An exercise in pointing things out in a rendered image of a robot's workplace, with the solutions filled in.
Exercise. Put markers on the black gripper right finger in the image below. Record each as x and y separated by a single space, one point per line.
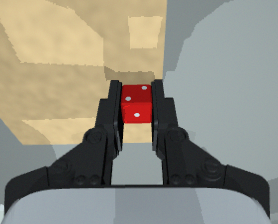
182 159

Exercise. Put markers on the red die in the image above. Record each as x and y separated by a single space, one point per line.
136 104

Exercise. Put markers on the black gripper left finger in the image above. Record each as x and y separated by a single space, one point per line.
89 163

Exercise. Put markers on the tan mottled mat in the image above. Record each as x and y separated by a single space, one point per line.
57 58

